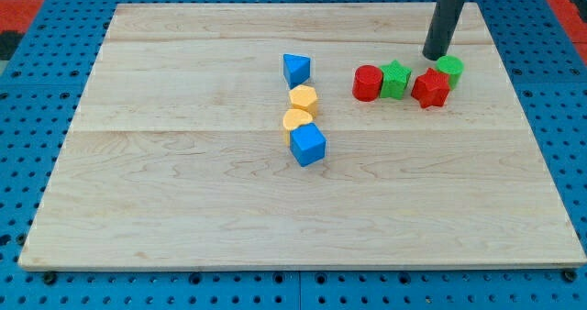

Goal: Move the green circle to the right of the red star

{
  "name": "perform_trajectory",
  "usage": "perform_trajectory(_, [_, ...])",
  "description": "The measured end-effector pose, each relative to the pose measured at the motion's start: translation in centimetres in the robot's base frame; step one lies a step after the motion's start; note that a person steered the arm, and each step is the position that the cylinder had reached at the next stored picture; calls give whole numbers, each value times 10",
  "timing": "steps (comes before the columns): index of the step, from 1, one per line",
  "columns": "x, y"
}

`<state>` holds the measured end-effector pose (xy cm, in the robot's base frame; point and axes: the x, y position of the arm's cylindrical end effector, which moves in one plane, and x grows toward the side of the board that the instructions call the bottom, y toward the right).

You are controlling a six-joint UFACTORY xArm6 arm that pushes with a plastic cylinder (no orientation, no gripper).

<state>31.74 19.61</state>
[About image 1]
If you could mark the light wooden board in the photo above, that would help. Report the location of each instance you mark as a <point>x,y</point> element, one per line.
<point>175,158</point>

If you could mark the blue cube block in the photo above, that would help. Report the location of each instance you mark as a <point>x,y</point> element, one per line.
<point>308,144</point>

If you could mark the red cylinder block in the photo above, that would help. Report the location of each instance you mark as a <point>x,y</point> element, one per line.
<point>367,83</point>

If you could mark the yellow heart block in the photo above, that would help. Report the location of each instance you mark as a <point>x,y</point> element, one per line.
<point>291,120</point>

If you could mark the blue triangle block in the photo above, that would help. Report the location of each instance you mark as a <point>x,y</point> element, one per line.
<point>296,69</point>

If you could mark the green cylinder block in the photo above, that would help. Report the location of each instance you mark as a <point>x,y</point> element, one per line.
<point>453,67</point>

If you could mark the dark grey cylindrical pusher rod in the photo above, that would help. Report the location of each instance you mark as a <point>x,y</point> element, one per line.
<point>442,27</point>

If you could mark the yellow hexagon block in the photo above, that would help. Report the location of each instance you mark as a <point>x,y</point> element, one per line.
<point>304,97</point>

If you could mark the red star block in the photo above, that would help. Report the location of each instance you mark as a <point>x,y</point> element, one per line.
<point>431,88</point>

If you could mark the green star block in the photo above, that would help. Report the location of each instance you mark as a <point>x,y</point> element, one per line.
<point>395,79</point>

